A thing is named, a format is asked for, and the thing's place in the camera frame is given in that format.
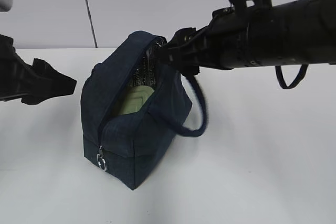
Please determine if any green lidded glass food container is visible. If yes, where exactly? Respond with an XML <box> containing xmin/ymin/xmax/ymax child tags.
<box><xmin>112</xmin><ymin>86</ymin><xmax>154</xmax><ymax>116</ymax></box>

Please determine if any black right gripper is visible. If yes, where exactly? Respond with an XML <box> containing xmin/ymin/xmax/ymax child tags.
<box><xmin>156</xmin><ymin>6</ymin><xmax>249</xmax><ymax>74</ymax></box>

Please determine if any dark navy fabric lunch bag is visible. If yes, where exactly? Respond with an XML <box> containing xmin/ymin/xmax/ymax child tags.
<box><xmin>80</xmin><ymin>31</ymin><xmax>208</xmax><ymax>190</ymax></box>

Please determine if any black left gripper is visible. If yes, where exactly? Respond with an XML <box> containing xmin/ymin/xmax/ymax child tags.
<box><xmin>1</xmin><ymin>35</ymin><xmax>77</xmax><ymax>105</ymax></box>

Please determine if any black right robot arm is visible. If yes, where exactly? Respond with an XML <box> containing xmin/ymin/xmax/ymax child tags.
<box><xmin>157</xmin><ymin>0</ymin><xmax>335</xmax><ymax>75</ymax></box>

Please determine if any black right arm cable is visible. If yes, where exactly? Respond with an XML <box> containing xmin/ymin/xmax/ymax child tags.
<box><xmin>275</xmin><ymin>63</ymin><xmax>308</xmax><ymax>90</ymax></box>

